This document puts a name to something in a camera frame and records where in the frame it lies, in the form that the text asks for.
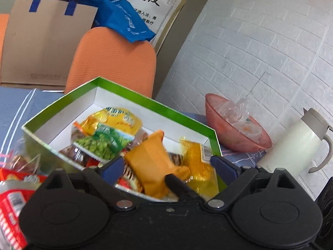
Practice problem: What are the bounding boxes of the yellow chip packet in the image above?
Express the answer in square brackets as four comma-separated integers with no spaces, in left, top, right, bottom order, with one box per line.
[79,107,143,136]

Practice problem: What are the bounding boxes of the clear brown snack packet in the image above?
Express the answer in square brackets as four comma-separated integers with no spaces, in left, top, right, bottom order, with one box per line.
[59,129,90,168]

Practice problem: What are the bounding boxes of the orange chair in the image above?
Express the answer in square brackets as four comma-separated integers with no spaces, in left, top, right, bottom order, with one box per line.
[65,27,157,98]
[0,14,10,58]

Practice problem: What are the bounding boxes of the orange snack packet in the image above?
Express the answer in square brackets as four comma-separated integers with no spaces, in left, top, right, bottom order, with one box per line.
[125,130,192,200]

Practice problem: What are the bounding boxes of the red checkered snack packet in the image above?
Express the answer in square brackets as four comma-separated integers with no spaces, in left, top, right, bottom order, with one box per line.
[0,181,37,250]

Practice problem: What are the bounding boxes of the yellow cake packet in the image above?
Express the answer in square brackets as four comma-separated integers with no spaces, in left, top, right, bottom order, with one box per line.
[180,137,220,197]

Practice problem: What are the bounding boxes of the pink bowl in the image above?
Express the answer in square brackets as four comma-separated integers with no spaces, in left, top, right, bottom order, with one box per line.
[205,93,273,153]

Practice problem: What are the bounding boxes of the brown paper bag blue handles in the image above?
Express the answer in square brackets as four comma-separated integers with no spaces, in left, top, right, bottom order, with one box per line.
[0,0,98,87]

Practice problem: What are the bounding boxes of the white wall poster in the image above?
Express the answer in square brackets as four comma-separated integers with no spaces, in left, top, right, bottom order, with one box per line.
[22,0,187,53]

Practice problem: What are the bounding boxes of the white thermos jug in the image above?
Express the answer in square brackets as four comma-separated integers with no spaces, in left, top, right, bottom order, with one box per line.
[256,107,333,178]

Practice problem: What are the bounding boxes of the blue plastic bag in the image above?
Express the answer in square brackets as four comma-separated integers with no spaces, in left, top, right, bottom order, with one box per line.
[77,0,157,43]

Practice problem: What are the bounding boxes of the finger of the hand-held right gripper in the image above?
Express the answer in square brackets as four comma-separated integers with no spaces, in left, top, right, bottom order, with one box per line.
[165,174,206,203]

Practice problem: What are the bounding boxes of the green pea snack packet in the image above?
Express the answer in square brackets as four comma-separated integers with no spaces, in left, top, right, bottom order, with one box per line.
[73,124,135,161]

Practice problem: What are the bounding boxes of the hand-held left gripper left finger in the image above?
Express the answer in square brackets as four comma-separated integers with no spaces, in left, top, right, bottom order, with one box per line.
[42,156,136,212]

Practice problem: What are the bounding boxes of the clear plastic wrap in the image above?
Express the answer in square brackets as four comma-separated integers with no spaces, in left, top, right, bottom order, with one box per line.
[223,97,262,136]

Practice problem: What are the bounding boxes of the green cardboard box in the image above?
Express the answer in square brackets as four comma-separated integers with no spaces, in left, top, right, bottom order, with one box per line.
[21,76,222,203]

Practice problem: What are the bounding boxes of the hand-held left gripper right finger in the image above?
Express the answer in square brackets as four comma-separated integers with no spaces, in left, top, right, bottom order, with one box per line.
[205,156,297,212]

